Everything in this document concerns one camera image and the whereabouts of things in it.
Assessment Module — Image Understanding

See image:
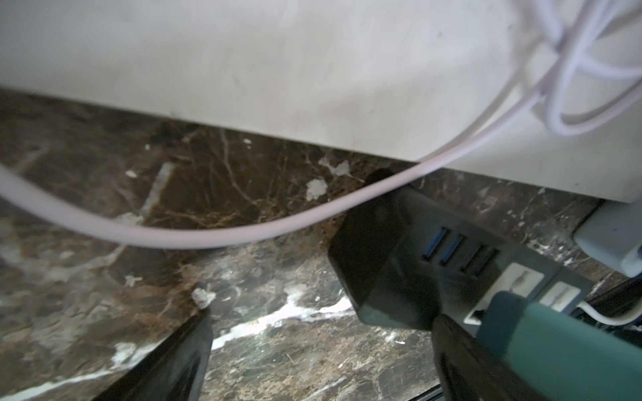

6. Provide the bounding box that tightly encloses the white laptop centre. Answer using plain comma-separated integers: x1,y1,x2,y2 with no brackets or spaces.
0,0,642,204

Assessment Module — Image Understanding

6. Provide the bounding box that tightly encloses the black power strip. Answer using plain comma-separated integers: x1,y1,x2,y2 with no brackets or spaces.
329,185,593,334

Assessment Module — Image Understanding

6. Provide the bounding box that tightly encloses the white power strip cable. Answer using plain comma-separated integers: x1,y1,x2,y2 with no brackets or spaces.
576,299,642,327

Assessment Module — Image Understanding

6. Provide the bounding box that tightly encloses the grey power strip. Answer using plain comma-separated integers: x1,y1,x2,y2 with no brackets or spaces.
573,199,641,277

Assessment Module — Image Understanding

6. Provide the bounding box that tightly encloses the white coiled charger cable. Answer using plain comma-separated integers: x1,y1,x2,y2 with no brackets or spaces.
0,0,642,251

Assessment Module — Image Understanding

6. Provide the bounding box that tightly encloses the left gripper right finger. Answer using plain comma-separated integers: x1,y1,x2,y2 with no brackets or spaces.
431,314,544,401

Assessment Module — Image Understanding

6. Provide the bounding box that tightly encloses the teal plug adapter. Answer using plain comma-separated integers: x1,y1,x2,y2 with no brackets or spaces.
476,292,641,400

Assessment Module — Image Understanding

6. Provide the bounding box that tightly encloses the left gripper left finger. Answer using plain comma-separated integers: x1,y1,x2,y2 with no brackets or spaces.
95,310,213,400

